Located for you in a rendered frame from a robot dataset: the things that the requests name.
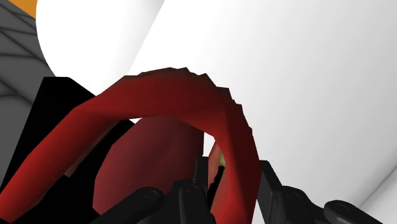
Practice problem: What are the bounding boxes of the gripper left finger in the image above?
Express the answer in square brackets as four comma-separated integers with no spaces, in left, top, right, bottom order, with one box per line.
[90,156,218,224]

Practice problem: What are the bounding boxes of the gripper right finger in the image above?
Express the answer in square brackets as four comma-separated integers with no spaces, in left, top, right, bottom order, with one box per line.
[256,160,384,224]

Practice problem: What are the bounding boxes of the red bowl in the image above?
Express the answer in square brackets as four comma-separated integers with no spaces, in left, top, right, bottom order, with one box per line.
[0,66,263,224]

